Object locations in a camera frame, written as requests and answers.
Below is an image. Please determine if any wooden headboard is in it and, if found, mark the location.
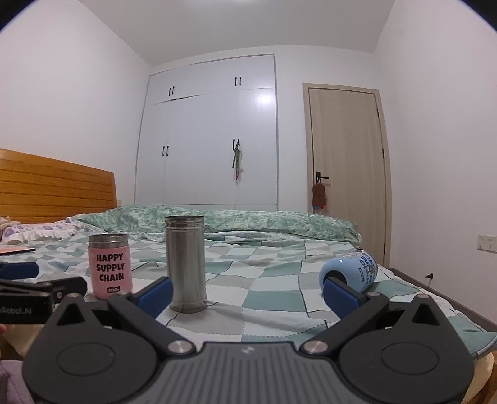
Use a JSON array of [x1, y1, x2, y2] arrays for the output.
[[0, 148, 118, 225]]

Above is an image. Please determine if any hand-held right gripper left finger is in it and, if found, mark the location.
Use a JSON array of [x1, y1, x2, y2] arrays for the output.
[[44, 277, 195, 355]]

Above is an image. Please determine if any white wardrobe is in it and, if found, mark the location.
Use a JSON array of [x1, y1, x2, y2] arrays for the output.
[[134, 54, 279, 213]]

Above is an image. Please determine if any brown hanging pouch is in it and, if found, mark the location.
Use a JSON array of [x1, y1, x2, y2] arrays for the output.
[[311, 181, 328, 215]]

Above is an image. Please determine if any pink printed cup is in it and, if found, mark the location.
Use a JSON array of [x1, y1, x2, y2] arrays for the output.
[[88, 233, 135, 300]]

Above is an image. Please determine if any green hanging ornament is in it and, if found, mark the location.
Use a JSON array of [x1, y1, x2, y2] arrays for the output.
[[231, 141, 245, 181]]

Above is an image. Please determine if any green floral quilt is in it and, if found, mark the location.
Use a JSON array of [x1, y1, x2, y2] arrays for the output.
[[75, 204, 362, 244]]

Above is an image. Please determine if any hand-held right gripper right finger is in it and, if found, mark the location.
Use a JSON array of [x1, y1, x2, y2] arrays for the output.
[[301, 277, 453, 355]]

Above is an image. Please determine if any purple floral frilled pillow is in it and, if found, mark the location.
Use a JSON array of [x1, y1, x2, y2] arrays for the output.
[[0, 218, 91, 246]]

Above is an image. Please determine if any blue printed cup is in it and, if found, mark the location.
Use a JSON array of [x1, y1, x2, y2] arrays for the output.
[[319, 250, 378, 296]]

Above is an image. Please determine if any stainless steel cup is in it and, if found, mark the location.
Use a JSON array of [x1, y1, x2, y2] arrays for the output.
[[165, 215, 208, 314]]

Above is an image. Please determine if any purple clothing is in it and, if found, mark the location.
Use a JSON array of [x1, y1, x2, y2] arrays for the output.
[[0, 359, 36, 404]]

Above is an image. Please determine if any checkered bed blanket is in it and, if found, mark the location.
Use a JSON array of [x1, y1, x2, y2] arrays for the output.
[[0, 228, 497, 357]]

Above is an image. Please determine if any beige mattress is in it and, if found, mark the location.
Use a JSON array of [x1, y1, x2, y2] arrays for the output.
[[0, 322, 497, 404]]

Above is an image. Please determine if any dark bed frame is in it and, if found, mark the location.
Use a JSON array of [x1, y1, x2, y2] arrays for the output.
[[388, 267, 497, 334]]

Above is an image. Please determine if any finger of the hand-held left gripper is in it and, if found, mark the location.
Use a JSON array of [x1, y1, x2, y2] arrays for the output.
[[0, 262, 40, 281], [0, 277, 88, 302]]

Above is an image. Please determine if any light wooden door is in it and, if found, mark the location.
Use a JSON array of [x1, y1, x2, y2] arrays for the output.
[[302, 82, 392, 269]]

